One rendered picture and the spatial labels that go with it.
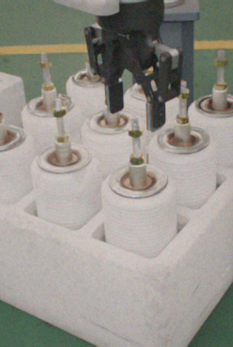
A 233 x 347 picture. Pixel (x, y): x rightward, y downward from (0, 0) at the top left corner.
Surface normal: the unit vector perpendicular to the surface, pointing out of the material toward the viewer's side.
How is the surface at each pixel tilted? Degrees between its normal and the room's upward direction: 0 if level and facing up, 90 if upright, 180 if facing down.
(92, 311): 90
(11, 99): 90
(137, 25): 90
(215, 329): 0
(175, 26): 90
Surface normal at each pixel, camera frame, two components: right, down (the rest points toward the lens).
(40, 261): -0.55, 0.48
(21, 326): -0.06, -0.84
